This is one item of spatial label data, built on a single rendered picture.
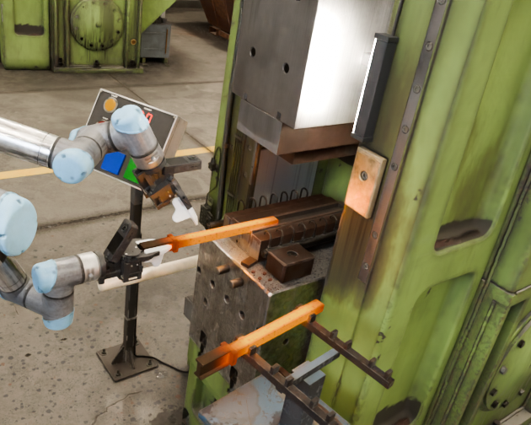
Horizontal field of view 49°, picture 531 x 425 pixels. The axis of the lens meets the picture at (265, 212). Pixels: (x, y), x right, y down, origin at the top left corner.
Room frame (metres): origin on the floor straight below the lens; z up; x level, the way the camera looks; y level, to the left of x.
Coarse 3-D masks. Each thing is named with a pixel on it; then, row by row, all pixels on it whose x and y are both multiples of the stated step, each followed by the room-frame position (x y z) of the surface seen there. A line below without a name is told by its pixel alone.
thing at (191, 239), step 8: (272, 216) 1.62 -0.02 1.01; (232, 224) 1.52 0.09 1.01; (240, 224) 1.53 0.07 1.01; (248, 224) 1.54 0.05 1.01; (256, 224) 1.55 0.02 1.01; (264, 224) 1.56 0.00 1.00; (200, 232) 1.44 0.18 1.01; (208, 232) 1.45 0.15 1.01; (216, 232) 1.46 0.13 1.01; (224, 232) 1.47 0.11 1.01; (232, 232) 1.49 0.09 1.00; (240, 232) 1.51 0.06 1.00; (248, 232) 1.53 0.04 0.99; (152, 240) 1.34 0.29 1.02; (160, 240) 1.35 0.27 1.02; (168, 240) 1.36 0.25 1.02; (176, 240) 1.36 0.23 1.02; (184, 240) 1.38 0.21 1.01; (192, 240) 1.40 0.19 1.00; (200, 240) 1.41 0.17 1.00; (208, 240) 1.43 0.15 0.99; (144, 248) 1.30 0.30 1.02; (176, 248) 1.35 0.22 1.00
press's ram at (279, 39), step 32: (256, 0) 1.63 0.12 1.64; (288, 0) 1.53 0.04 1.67; (320, 0) 1.45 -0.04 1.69; (352, 0) 1.52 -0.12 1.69; (384, 0) 1.59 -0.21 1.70; (256, 32) 1.61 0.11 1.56; (288, 32) 1.51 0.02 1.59; (320, 32) 1.46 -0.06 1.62; (352, 32) 1.53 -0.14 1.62; (384, 32) 1.61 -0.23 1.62; (256, 64) 1.60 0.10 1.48; (288, 64) 1.49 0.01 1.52; (320, 64) 1.48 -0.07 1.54; (352, 64) 1.55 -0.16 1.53; (256, 96) 1.58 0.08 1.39; (288, 96) 1.48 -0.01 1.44; (320, 96) 1.49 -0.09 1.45; (352, 96) 1.57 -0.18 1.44
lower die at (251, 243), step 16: (256, 208) 1.70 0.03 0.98; (272, 208) 1.72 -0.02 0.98; (288, 208) 1.73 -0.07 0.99; (304, 208) 1.75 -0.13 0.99; (224, 224) 1.63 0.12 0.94; (272, 224) 1.58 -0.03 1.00; (288, 224) 1.61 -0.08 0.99; (320, 224) 1.65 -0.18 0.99; (240, 240) 1.56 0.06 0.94; (256, 240) 1.50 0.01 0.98; (272, 240) 1.51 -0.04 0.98; (288, 240) 1.56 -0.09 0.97; (256, 256) 1.49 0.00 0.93
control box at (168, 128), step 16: (112, 96) 1.95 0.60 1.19; (96, 112) 1.93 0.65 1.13; (112, 112) 1.91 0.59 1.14; (144, 112) 1.88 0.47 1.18; (160, 112) 1.87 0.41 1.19; (160, 128) 1.83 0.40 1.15; (176, 128) 1.84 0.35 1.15; (160, 144) 1.80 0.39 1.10; (176, 144) 1.85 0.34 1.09; (128, 160) 1.80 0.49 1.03; (112, 176) 1.78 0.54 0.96
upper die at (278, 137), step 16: (240, 112) 1.63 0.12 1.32; (256, 112) 1.57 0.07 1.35; (240, 128) 1.62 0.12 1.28; (256, 128) 1.56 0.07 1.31; (272, 128) 1.51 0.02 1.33; (288, 128) 1.50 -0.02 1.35; (304, 128) 1.54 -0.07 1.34; (320, 128) 1.58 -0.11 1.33; (336, 128) 1.62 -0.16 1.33; (352, 128) 1.67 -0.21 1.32; (272, 144) 1.50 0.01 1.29; (288, 144) 1.51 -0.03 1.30; (304, 144) 1.55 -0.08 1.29; (320, 144) 1.59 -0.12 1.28; (336, 144) 1.63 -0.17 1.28
